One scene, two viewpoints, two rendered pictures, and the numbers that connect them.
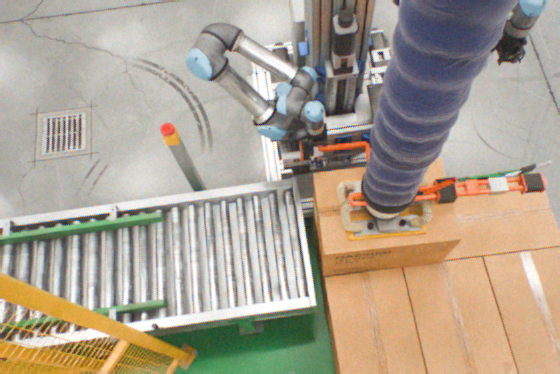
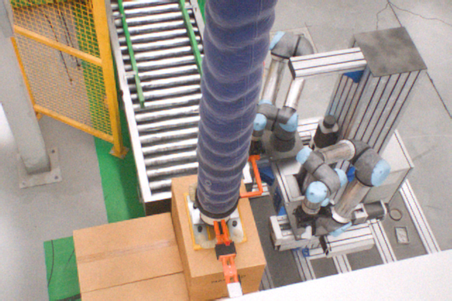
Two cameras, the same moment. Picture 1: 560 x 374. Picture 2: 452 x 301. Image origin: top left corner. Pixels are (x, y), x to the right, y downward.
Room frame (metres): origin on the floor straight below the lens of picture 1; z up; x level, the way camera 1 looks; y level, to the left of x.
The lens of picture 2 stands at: (0.21, -1.85, 3.96)
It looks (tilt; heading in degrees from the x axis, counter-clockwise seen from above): 57 degrees down; 68
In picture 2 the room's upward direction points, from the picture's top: 7 degrees clockwise
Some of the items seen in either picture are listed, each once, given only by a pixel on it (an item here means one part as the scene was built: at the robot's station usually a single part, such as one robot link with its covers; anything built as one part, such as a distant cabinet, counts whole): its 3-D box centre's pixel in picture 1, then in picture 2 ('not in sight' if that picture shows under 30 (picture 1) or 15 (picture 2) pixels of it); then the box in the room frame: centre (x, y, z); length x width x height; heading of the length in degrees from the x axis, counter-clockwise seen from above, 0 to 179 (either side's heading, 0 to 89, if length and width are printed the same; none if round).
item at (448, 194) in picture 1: (444, 190); (225, 250); (0.75, -0.70, 1.07); 0.10 x 0.08 x 0.06; 176
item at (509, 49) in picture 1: (511, 44); (306, 213); (1.02, -0.86, 1.66); 0.09 x 0.08 x 0.12; 178
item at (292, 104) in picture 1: (293, 103); (266, 111); (1.12, -0.12, 1.37); 0.11 x 0.11 x 0.08; 56
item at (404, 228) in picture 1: (386, 225); (197, 218); (0.68, -0.44, 0.97); 0.34 x 0.10 x 0.05; 86
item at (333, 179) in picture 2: not in sight; (329, 179); (1.11, -0.80, 1.82); 0.11 x 0.11 x 0.08; 24
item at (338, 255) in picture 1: (379, 219); (215, 234); (0.78, -0.46, 0.74); 0.60 x 0.40 x 0.40; 86
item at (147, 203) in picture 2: (303, 239); (199, 191); (0.80, -0.09, 0.58); 0.70 x 0.03 x 0.06; 178
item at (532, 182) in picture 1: (531, 183); not in sight; (0.72, -1.05, 1.07); 0.08 x 0.07 x 0.05; 86
